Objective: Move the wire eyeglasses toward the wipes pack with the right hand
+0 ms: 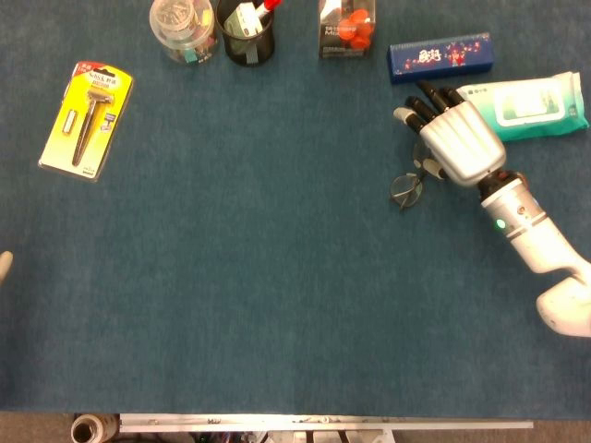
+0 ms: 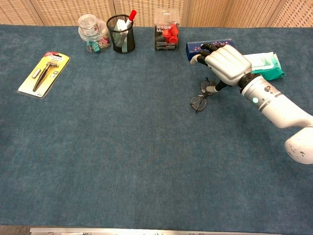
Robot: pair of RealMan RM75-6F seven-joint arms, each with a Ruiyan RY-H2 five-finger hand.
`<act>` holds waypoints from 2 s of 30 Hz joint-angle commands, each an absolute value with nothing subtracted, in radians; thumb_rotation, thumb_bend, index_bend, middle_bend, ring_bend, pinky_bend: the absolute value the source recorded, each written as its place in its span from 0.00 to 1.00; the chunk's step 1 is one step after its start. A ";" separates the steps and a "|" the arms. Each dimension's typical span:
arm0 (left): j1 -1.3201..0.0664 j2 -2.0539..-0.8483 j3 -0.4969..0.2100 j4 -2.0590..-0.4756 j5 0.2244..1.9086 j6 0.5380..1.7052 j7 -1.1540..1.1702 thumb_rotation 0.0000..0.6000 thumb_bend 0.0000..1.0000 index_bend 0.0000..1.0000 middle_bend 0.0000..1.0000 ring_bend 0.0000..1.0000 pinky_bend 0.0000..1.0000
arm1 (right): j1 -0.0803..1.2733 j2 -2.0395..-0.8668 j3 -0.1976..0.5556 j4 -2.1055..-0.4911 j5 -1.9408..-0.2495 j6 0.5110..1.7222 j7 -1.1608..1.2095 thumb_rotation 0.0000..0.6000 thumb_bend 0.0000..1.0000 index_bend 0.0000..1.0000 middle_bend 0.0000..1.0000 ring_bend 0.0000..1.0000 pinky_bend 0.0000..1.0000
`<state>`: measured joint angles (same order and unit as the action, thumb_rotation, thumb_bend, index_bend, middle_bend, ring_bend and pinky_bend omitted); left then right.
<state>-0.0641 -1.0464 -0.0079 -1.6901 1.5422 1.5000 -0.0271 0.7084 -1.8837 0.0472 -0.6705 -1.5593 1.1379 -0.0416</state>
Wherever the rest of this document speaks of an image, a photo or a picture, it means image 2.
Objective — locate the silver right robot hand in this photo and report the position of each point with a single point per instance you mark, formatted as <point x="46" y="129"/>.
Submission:
<point x="227" y="63"/>

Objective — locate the thin black metal eyeglasses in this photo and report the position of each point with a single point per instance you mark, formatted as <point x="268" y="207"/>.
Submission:
<point x="198" y="102"/>

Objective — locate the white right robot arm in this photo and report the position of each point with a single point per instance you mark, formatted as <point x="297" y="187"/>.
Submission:
<point x="281" y="107"/>

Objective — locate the long blue printed box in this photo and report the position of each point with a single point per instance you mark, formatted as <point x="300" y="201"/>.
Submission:
<point x="193" y="47"/>

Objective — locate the green white wet wipes pack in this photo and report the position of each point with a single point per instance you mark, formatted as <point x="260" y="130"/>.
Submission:
<point x="269" y="71"/>

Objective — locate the red capped marker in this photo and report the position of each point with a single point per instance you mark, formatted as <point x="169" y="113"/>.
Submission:
<point x="132" y="16"/>

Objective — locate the black mesh pen holder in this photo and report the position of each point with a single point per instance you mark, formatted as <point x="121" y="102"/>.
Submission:
<point x="122" y="41"/>

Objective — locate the green white box in holder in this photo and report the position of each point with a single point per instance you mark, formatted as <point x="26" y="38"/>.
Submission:
<point x="119" y="25"/>

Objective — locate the clear jar of binder clips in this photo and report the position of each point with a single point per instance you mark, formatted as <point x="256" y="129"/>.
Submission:
<point x="97" y="46"/>

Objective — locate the blue felt table cloth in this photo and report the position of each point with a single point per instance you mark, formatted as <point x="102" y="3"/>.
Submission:
<point x="122" y="159"/>

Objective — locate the small clear paper clip box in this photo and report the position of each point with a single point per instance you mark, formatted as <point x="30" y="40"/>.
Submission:
<point x="88" y="24"/>

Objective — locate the beige perforated folding screen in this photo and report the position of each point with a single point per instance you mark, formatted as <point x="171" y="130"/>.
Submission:
<point x="61" y="9"/>

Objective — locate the yellow razor blister pack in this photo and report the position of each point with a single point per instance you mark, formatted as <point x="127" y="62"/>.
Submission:
<point x="44" y="73"/>

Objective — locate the aluminium rail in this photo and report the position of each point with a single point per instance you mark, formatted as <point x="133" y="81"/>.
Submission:
<point x="146" y="231"/>

